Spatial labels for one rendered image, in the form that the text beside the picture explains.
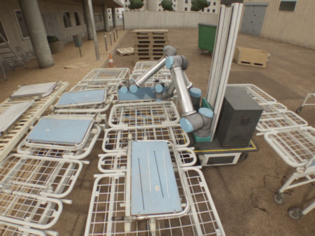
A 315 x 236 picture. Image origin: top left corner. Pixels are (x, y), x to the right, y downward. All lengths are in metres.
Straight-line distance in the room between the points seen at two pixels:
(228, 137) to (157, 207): 1.12
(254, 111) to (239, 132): 0.28
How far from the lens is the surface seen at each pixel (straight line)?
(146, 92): 2.27
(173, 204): 1.17
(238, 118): 1.74
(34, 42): 7.43
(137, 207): 1.14
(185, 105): 1.47
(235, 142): 1.97
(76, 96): 2.66
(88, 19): 14.61
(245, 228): 1.88
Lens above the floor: 1.61
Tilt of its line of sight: 35 degrees down
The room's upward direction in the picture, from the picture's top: straight up
